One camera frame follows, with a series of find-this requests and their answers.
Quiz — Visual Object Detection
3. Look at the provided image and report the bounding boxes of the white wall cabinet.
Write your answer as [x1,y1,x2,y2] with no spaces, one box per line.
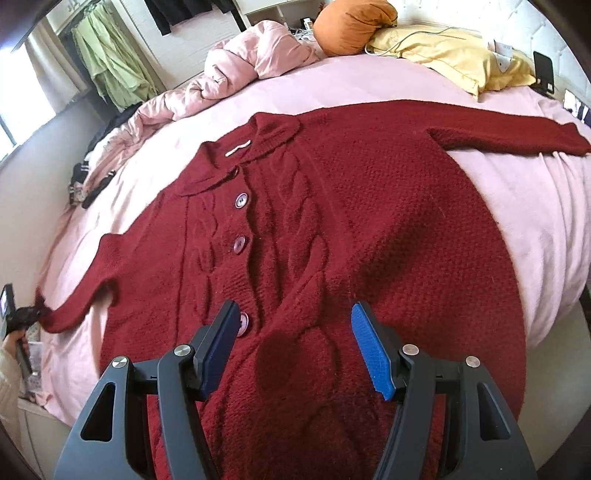
[245,0,324,29]

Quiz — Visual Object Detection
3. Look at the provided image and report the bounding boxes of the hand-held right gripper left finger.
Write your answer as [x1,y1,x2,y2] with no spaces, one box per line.
[52,300,242,480]

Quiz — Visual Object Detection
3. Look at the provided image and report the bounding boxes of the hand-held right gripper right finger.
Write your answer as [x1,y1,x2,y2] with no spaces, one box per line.
[351,301,539,480]

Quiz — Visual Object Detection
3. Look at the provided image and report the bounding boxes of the white charger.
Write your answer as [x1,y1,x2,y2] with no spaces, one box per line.
[487,39,514,75]

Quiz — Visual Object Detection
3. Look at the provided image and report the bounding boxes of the dark red knit cardigan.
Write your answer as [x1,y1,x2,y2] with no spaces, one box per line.
[36,98,591,480]

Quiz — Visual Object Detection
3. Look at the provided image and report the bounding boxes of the black striped sock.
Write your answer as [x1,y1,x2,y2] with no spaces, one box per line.
[79,172,117,209]

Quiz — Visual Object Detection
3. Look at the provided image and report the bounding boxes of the black hanging garment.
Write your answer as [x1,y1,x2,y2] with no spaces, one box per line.
[144,0,236,35]

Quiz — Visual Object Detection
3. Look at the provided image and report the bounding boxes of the white cable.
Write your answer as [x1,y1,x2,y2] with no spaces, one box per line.
[365,25,497,56]

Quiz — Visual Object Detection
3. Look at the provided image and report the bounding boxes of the window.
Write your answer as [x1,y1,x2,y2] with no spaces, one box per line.
[0,21,61,151]

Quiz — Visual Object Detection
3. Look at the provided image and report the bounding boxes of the person's left hand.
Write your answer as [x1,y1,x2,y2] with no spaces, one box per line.
[1,332,23,360]

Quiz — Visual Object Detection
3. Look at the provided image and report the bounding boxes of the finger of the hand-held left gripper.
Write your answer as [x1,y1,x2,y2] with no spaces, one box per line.
[17,305,48,330]

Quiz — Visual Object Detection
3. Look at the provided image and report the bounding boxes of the pile of dark clothes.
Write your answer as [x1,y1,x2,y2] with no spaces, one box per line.
[68,107,141,192]

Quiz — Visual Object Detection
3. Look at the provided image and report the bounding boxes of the white quilted headboard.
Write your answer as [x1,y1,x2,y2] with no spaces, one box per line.
[392,0,591,121]

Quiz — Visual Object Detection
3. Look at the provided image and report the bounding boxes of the yellow pillow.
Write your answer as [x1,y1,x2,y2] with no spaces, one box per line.
[367,24,536,97]

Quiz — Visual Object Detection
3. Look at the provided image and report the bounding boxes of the pink duvet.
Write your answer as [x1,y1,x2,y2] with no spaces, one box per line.
[85,21,321,185]

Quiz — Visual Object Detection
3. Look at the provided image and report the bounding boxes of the orange pillow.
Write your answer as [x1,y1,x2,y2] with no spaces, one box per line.
[314,0,399,57]

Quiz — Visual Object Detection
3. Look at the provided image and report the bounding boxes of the green hanging clothes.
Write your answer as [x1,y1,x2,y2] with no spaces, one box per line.
[71,4,160,109]

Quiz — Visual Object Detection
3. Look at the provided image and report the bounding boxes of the black phone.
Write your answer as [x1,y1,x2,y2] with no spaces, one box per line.
[532,51,557,95]

